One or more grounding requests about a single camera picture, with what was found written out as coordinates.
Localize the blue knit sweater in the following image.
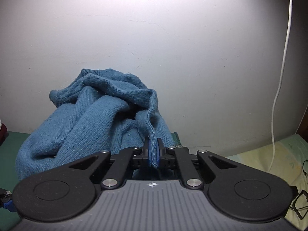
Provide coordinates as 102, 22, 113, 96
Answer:
16, 69, 174, 180

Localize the green mat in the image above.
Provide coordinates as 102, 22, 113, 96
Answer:
1, 131, 177, 230

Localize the dark red folded sweater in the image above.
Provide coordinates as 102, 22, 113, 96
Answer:
0, 124, 8, 146

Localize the pale patterned bed sheet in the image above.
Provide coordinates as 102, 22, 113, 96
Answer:
226, 133, 308, 231

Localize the white hanging cable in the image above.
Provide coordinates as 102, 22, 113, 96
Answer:
267, 0, 294, 173

